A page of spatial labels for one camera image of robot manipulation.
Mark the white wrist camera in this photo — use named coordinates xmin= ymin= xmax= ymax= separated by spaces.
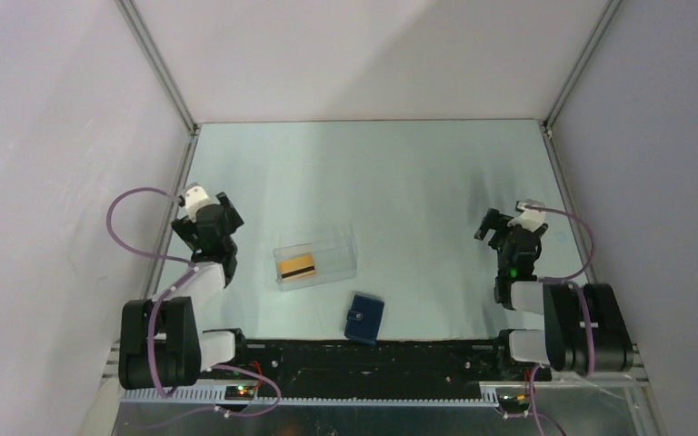
xmin=182 ymin=183 xmax=214 ymax=222
xmin=508 ymin=200 xmax=546 ymax=232

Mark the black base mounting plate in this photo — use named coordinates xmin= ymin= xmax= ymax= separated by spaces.
xmin=231 ymin=339 xmax=533 ymax=400

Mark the clear plastic tray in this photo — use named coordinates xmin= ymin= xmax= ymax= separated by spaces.
xmin=273 ymin=233 xmax=357 ymax=292

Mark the blue leather card holder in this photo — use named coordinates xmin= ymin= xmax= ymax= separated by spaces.
xmin=344 ymin=294 xmax=384 ymax=345

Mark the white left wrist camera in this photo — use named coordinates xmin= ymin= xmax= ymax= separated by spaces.
xmin=182 ymin=183 xmax=214 ymax=222

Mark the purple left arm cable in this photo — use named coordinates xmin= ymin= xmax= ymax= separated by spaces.
xmin=105 ymin=186 xmax=284 ymax=419

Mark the left electronics board with leds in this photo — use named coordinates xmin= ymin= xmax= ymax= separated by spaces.
xmin=224 ymin=386 xmax=255 ymax=401

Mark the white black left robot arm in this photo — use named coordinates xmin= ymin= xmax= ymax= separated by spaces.
xmin=118 ymin=184 xmax=251 ymax=398

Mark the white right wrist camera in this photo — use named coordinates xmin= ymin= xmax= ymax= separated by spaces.
xmin=508 ymin=200 xmax=546 ymax=232

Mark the grey slotted cable duct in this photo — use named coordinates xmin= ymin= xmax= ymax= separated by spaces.
xmin=122 ymin=384 xmax=499 ymax=408

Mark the electronics board with leds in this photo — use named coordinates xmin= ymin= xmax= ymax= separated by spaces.
xmin=224 ymin=386 xmax=255 ymax=401
xmin=497 ymin=394 xmax=531 ymax=418

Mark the right electronics board with leds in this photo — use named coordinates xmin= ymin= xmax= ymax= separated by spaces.
xmin=497 ymin=394 xmax=531 ymax=418

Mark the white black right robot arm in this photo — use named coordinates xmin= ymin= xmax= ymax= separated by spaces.
xmin=474 ymin=201 xmax=635 ymax=380

